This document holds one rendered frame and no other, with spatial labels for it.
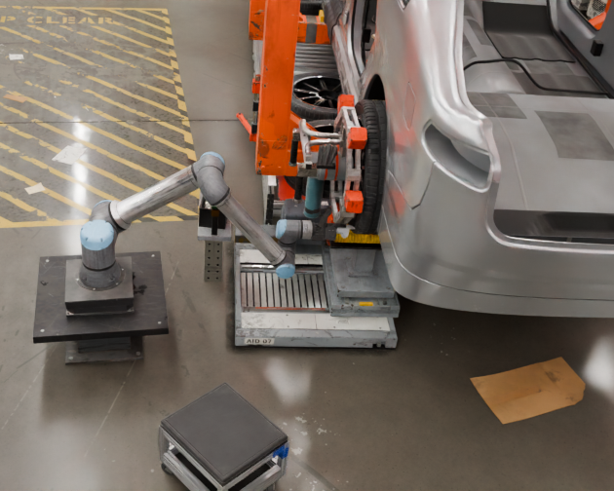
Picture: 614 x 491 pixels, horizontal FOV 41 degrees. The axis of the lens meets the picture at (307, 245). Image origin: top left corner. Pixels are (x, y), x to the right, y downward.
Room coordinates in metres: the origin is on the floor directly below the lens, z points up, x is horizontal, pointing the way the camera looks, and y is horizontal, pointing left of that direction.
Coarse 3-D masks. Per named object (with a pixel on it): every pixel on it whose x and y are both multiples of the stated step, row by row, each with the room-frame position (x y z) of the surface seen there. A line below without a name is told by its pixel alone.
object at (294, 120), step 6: (294, 114) 4.00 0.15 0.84; (294, 120) 3.94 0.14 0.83; (294, 126) 3.89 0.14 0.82; (306, 126) 3.99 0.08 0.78; (288, 132) 3.89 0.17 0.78; (288, 138) 3.89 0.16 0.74; (312, 138) 3.91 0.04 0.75; (318, 138) 3.94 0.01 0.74; (324, 138) 4.01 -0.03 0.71; (288, 144) 3.89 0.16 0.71; (300, 144) 3.90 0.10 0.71; (288, 150) 3.88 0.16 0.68; (300, 150) 3.89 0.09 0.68; (312, 150) 3.91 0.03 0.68; (318, 150) 3.91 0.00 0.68; (288, 156) 3.87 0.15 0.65; (300, 156) 3.88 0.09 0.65; (300, 162) 3.88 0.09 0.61; (288, 168) 3.87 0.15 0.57; (294, 168) 3.88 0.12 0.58; (288, 174) 3.87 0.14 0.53; (294, 174) 3.88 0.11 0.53
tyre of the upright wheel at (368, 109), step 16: (368, 112) 3.44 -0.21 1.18; (384, 112) 3.47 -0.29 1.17; (368, 128) 3.35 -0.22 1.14; (384, 128) 3.35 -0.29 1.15; (368, 144) 3.28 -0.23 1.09; (384, 144) 3.28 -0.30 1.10; (368, 160) 3.23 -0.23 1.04; (384, 160) 3.24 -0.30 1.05; (368, 176) 3.19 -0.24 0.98; (384, 176) 3.20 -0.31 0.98; (368, 192) 3.17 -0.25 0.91; (368, 208) 3.16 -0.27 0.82; (352, 224) 3.34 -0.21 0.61; (368, 224) 3.19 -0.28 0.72
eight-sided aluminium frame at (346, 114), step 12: (348, 108) 3.57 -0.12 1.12; (336, 120) 3.69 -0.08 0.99; (348, 120) 3.44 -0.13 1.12; (336, 132) 3.70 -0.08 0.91; (348, 132) 3.35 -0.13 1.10; (348, 156) 3.27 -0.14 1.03; (360, 156) 3.28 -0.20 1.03; (348, 168) 3.23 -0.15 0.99; (360, 168) 3.24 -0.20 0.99; (348, 180) 3.21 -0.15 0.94; (360, 180) 3.21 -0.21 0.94; (336, 192) 3.59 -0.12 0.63; (336, 216) 3.33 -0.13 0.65; (348, 216) 3.22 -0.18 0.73
